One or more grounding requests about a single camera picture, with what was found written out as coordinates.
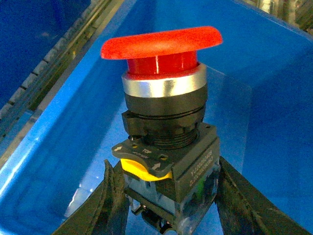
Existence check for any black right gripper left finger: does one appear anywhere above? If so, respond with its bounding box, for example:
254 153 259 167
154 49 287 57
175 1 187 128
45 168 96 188
53 160 129 235

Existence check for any red mushroom push button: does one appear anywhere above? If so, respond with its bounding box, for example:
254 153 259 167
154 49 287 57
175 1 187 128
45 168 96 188
101 26 223 235

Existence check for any blue bin with buttons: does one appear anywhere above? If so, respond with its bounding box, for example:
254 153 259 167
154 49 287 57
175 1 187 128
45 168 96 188
0 0 90 106

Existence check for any blue empty middle bin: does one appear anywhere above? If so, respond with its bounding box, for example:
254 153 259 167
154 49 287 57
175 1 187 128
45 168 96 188
0 0 313 235

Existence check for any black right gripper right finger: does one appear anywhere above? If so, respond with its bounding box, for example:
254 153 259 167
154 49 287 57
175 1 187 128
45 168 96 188
215 157 310 235

